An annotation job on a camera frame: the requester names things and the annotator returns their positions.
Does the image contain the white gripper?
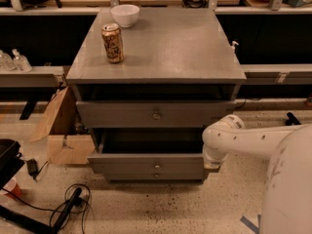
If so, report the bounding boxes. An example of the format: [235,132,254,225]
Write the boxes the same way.
[204,161,222,173]

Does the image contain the grey drawer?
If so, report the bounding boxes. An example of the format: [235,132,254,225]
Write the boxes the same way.
[105,173,207,181]
[88,128,210,177]
[76,100,235,128]

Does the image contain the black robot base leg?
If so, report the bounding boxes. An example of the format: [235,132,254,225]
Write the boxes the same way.
[286,112,300,126]

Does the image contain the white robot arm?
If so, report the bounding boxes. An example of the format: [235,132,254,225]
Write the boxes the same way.
[202,114,312,234]

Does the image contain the grey top drawer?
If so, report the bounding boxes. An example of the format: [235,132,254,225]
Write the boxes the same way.
[76,100,235,128]

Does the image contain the grey drawer cabinet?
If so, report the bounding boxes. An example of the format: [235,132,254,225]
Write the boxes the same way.
[67,8,246,182]

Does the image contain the grey bottom drawer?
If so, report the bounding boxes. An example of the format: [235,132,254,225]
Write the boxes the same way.
[105,173,207,181]

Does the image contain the open cardboard box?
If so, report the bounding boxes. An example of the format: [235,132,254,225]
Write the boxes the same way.
[30,87,95,165]

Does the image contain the small white pump bottle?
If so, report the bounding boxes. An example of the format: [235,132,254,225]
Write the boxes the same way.
[231,41,239,53]

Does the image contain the gold soda can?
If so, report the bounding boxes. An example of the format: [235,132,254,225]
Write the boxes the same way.
[101,23,124,63]

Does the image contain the white ceramic bowl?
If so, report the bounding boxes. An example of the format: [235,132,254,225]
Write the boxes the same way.
[111,4,140,27]

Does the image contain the black power adapter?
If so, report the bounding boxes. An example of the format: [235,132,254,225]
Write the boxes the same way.
[26,159,39,176]

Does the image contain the red plastic cup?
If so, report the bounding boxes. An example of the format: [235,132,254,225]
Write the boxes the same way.
[0,177,21,199]

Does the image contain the black bin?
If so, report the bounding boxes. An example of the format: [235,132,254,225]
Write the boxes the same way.
[0,138,24,188]

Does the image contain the black stand leg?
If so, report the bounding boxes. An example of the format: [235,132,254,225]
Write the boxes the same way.
[0,187,82,234]

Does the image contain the clear sanitizer bottle right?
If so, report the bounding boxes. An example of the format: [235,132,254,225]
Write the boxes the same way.
[13,49,32,72]

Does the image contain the clear sanitizer bottle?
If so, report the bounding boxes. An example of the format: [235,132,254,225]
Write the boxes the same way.
[13,49,32,72]
[0,50,16,71]

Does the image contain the clear sanitizer bottle left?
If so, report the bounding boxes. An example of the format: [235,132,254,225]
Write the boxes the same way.
[0,50,16,71]

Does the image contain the black coiled cable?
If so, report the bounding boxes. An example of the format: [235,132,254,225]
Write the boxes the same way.
[0,182,93,234]

